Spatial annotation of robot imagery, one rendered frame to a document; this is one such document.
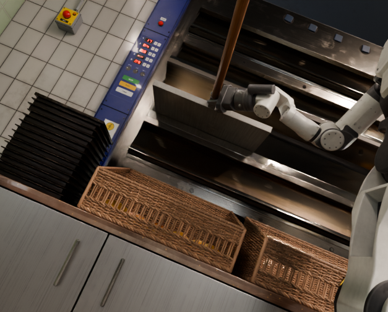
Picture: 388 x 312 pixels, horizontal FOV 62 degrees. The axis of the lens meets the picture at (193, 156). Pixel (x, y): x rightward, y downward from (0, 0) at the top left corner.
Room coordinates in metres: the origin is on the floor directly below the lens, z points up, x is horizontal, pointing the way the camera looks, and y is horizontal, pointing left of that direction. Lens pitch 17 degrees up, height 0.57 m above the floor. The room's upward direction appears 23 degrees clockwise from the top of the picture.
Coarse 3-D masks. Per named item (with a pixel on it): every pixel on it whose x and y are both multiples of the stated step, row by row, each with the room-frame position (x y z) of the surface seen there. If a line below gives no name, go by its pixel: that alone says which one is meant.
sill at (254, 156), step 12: (168, 120) 1.58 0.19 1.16; (192, 132) 1.57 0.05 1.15; (204, 132) 1.57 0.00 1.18; (216, 144) 1.57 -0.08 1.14; (228, 144) 1.56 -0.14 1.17; (252, 156) 1.56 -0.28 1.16; (276, 168) 1.55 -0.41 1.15; (288, 168) 1.55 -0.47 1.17; (312, 180) 1.54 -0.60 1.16; (336, 192) 1.54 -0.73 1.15; (348, 192) 1.54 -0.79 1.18
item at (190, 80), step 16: (176, 64) 1.43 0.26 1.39; (176, 80) 1.55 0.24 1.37; (192, 80) 1.49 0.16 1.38; (208, 80) 1.45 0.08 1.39; (224, 80) 1.42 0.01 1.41; (208, 96) 1.56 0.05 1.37; (240, 112) 1.57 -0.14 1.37; (272, 112) 1.47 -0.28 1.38; (272, 128) 1.59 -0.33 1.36; (288, 128) 1.53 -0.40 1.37; (352, 144) 1.45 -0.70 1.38; (368, 144) 1.40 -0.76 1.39; (352, 160) 1.56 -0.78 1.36; (368, 160) 1.51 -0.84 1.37
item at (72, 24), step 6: (60, 12) 1.53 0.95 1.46; (72, 12) 1.53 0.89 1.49; (78, 12) 1.53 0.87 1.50; (60, 18) 1.53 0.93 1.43; (72, 18) 1.53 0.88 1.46; (78, 18) 1.54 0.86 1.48; (60, 24) 1.55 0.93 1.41; (66, 24) 1.53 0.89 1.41; (72, 24) 1.53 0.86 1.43; (78, 24) 1.57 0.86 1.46; (66, 30) 1.59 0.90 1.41; (72, 30) 1.56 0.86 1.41
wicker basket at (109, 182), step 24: (96, 168) 1.11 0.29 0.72; (120, 168) 1.38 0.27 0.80; (96, 192) 1.22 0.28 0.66; (120, 192) 1.11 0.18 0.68; (144, 192) 1.10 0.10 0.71; (168, 192) 1.55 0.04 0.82; (120, 216) 1.10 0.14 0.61; (144, 216) 1.51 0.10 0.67; (168, 216) 1.10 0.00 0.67; (192, 216) 1.09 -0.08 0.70; (216, 216) 1.09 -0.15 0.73; (168, 240) 1.10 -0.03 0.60; (216, 240) 1.51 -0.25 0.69; (240, 240) 1.08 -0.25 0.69; (216, 264) 1.09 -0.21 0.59
